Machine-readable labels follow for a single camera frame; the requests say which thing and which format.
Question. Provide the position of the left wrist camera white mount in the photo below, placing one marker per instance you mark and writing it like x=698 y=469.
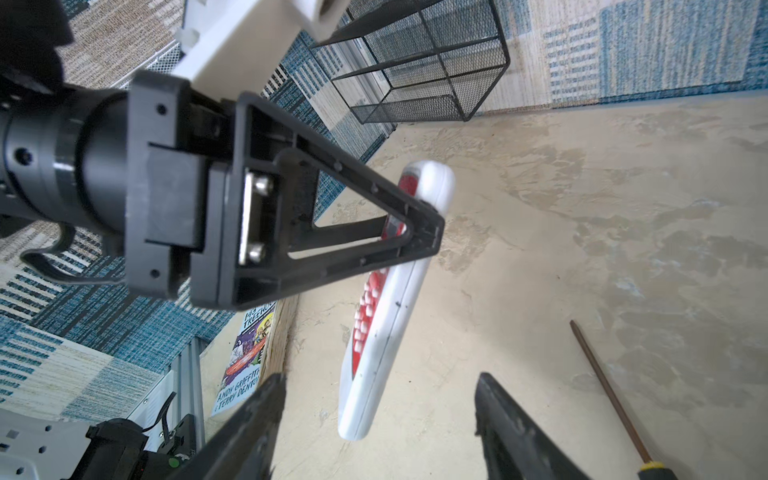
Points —
x=233 y=46

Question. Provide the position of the black wire shelf rack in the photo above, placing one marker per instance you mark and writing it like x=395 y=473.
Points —
x=415 y=61

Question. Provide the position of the white remote with red buttons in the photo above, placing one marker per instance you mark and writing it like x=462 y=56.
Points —
x=384 y=310

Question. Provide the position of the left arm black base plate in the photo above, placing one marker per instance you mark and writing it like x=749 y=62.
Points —
x=122 y=449

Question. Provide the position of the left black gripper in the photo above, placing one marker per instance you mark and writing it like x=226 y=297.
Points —
x=243 y=234

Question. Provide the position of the black yellow handled screwdriver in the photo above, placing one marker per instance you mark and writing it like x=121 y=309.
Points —
x=651 y=469

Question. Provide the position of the colourful paperback book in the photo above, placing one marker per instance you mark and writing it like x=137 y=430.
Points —
x=242 y=374

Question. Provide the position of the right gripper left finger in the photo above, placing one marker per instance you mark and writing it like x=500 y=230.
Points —
x=244 y=446

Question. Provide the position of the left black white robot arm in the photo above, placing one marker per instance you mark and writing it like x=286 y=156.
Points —
x=64 y=147

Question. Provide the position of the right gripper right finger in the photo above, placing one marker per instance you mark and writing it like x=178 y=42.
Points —
x=514 y=446

